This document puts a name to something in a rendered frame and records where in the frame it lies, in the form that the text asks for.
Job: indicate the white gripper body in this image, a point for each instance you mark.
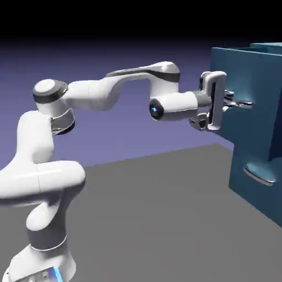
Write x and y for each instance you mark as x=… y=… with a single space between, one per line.
x=219 y=99

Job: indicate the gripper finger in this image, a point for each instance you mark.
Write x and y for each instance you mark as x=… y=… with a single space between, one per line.
x=227 y=108
x=229 y=94

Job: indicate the teal drawer front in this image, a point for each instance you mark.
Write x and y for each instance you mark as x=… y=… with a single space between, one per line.
x=242 y=72
x=244 y=193

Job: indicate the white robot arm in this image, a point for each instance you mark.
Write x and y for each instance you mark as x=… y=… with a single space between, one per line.
x=99 y=94

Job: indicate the teal cabinet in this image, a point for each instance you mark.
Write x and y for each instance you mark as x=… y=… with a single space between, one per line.
x=253 y=198

